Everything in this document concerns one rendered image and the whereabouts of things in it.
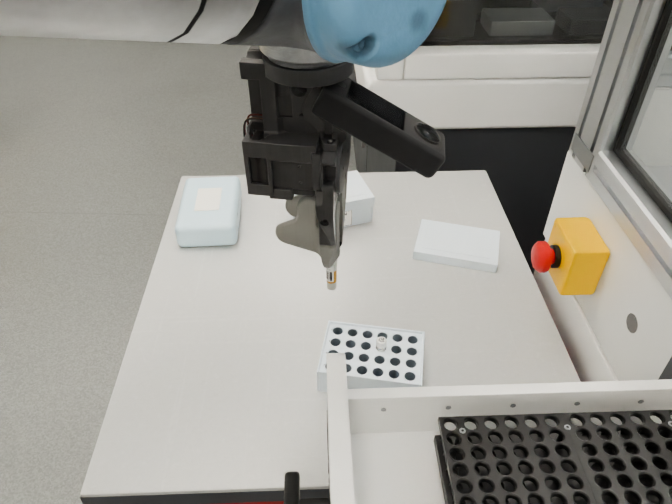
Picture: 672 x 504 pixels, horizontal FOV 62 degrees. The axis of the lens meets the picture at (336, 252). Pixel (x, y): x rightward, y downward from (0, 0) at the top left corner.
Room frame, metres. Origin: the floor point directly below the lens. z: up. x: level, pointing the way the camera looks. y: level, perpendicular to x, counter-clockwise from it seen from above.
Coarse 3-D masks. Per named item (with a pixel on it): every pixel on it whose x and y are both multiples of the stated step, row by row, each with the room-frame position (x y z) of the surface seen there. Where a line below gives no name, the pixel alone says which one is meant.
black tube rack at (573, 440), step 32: (480, 416) 0.29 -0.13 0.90; (512, 416) 0.29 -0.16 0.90; (544, 416) 0.29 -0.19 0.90; (576, 416) 0.29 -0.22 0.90; (608, 416) 0.29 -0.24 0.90; (640, 416) 0.29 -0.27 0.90; (480, 448) 0.26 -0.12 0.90; (512, 448) 0.26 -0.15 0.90; (544, 448) 0.26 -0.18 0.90; (576, 448) 0.26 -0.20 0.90; (608, 448) 0.28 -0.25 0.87; (640, 448) 0.26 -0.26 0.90; (448, 480) 0.25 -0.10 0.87; (480, 480) 0.23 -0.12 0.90; (512, 480) 0.23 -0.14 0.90; (544, 480) 0.23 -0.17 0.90; (576, 480) 0.23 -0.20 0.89; (608, 480) 0.23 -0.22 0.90; (640, 480) 0.25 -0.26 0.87
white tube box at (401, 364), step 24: (336, 336) 0.48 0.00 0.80; (360, 336) 0.48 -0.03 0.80; (384, 336) 0.48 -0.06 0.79; (408, 336) 0.48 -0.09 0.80; (360, 360) 0.45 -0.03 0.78; (384, 360) 0.44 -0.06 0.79; (408, 360) 0.44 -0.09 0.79; (360, 384) 0.41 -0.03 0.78; (384, 384) 0.41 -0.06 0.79; (408, 384) 0.40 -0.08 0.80
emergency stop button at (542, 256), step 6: (534, 246) 0.55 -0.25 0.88; (540, 246) 0.54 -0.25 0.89; (546, 246) 0.53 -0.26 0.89; (534, 252) 0.54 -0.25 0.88; (540, 252) 0.53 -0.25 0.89; (546, 252) 0.53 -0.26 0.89; (552, 252) 0.53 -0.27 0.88; (534, 258) 0.54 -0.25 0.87; (540, 258) 0.52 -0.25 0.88; (546, 258) 0.52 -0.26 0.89; (552, 258) 0.53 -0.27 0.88; (534, 264) 0.53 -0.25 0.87; (540, 264) 0.52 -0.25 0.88; (546, 264) 0.52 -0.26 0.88; (540, 270) 0.52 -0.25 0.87; (546, 270) 0.52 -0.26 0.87
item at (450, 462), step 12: (444, 420) 0.29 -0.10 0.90; (456, 420) 0.29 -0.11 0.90; (444, 432) 0.27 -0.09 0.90; (456, 432) 0.27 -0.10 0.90; (444, 444) 0.26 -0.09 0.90; (468, 456) 0.25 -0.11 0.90; (468, 468) 0.24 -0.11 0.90; (456, 480) 0.23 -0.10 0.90; (468, 480) 0.23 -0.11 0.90; (456, 492) 0.22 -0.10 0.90
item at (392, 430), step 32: (512, 384) 0.33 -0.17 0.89; (544, 384) 0.33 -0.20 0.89; (576, 384) 0.33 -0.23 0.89; (608, 384) 0.33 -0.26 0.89; (640, 384) 0.33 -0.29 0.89; (352, 416) 0.31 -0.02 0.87; (384, 416) 0.31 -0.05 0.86; (416, 416) 0.31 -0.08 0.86; (448, 416) 0.32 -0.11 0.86; (352, 448) 0.30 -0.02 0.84; (384, 448) 0.30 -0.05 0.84; (416, 448) 0.30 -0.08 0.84; (384, 480) 0.26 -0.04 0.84; (416, 480) 0.26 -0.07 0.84
